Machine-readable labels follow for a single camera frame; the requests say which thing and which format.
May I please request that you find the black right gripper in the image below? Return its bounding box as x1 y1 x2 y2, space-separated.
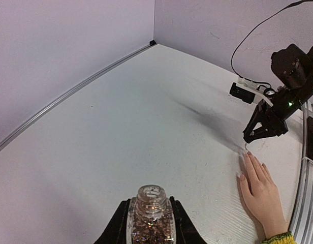
243 81 313 143

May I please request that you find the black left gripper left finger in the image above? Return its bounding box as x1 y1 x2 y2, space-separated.
94 199 130 244

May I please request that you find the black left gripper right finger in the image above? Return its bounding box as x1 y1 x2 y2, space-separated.
170 196 206 244

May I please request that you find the glitter nail polish bottle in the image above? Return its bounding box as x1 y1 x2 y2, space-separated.
126 185 176 244

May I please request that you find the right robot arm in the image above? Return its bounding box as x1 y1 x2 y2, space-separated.
243 44 313 143

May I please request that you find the rainbow sleeve forearm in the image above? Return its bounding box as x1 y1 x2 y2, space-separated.
261 231 296 244

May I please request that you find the mannequin hand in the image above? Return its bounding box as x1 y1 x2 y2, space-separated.
239 151 289 238

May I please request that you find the aluminium front rail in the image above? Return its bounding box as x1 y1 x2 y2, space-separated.
289 102 313 243

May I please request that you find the black right camera cable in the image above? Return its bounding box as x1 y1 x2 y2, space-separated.
231 0 308 87

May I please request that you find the aluminium back table rail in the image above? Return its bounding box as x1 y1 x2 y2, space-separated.
0 40 157 156

